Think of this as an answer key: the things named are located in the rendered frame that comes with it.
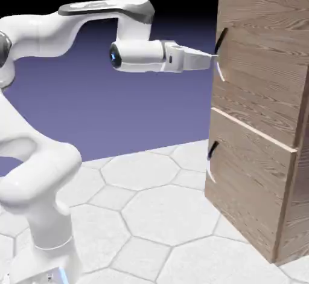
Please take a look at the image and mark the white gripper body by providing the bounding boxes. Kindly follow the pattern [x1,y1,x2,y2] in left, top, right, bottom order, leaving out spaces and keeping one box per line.
[182,45,212,71]

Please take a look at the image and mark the wooden cabinet door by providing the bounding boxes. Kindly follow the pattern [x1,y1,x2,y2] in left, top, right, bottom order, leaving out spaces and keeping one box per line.
[204,107,298,264]
[211,27,309,149]

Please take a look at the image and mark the wooden cabinet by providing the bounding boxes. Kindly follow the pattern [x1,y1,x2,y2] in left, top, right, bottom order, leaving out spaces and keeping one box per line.
[204,0,309,265]

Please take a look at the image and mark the curved metal handle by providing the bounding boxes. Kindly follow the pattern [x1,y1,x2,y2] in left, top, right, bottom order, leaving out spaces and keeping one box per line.
[214,27,229,82]
[206,141,220,184]

